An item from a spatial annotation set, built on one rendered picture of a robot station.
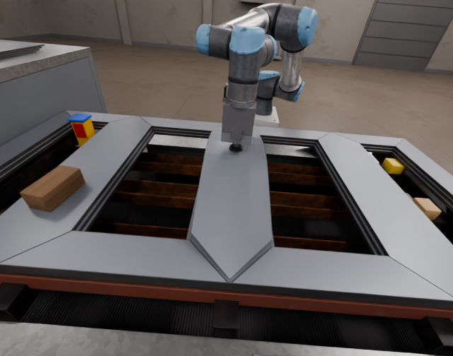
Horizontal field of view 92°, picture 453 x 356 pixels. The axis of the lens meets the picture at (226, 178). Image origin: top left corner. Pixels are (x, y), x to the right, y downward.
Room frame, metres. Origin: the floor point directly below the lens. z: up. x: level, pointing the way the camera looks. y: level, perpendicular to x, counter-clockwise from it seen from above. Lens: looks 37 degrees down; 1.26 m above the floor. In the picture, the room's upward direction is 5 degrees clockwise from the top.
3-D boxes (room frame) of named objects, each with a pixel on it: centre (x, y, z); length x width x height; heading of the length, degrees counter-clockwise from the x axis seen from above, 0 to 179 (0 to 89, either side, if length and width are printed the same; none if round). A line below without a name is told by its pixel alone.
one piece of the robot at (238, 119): (0.57, -0.02, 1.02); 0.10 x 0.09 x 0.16; 173
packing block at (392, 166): (0.79, -0.68, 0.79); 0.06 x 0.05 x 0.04; 0
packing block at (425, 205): (0.54, -0.64, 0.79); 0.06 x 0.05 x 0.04; 0
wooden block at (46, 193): (0.41, 0.43, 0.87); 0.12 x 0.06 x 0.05; 171
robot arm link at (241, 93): (0.58, -0.02, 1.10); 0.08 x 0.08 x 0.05
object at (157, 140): (1.10, -0.22, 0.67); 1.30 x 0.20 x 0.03; 90
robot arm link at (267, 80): (1.36, -0.19, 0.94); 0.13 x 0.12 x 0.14; 67
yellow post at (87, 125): (0.80, 0.59, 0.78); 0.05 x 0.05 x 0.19; 0
